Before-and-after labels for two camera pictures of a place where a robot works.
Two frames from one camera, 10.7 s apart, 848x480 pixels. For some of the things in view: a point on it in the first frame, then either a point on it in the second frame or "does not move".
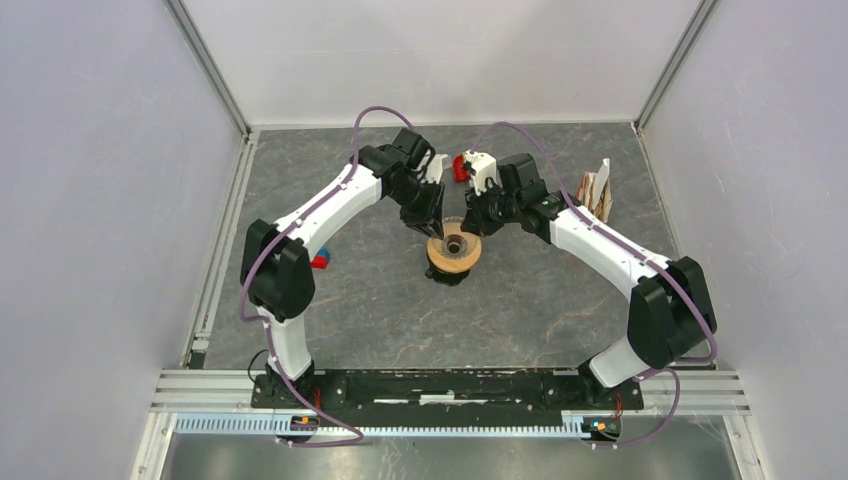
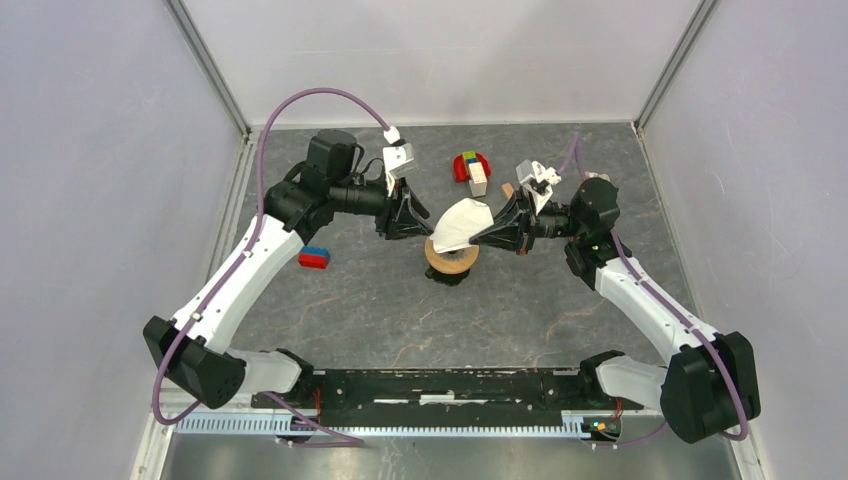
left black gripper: x=429 y=219 → x=396 y=228
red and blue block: x=321 y=259 does not move
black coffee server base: x=448 y=279 does not move
